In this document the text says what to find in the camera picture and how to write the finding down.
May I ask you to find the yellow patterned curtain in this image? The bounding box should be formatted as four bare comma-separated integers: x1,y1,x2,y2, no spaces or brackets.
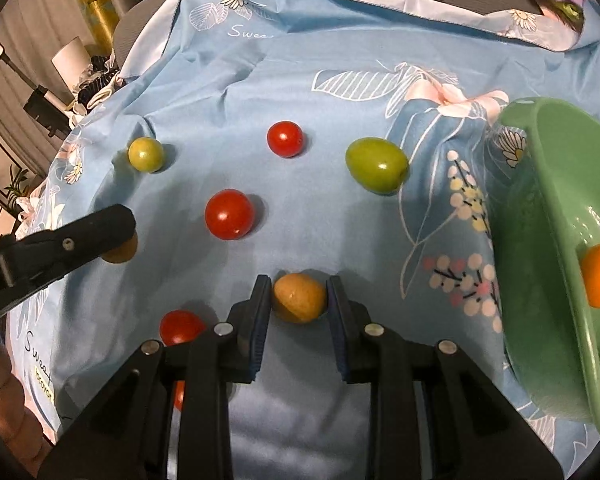
78,0,119,51

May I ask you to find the large green fruit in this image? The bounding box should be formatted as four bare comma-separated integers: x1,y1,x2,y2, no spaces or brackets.
346,138,410,195

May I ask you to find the potted plant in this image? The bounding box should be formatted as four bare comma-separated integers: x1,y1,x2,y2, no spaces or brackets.
4,165,29,208

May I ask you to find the large red tomato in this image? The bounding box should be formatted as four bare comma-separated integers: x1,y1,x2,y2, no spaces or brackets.
204,188,256,240

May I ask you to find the blue floral cloth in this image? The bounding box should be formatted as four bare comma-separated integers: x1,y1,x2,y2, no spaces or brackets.
8,0,600,472

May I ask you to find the small red cherry tomato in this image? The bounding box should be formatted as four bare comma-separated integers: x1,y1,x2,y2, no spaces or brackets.
266,120,304,158

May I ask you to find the white paper roll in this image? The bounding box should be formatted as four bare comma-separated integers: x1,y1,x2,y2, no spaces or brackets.
50,37,91,91

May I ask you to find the stick vacuum cleaner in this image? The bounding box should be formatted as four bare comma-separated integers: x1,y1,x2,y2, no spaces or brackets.
0,41,71,141

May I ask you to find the yellow kumquat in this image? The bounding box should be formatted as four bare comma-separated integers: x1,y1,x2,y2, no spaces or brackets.
102,233,138,264
273,273,327,324

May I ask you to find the green plastic bowl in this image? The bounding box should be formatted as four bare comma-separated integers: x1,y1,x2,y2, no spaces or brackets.
491,98,600,432

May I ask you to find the small yellow-green fruit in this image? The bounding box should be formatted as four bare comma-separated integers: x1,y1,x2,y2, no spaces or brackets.
128,136,166,174

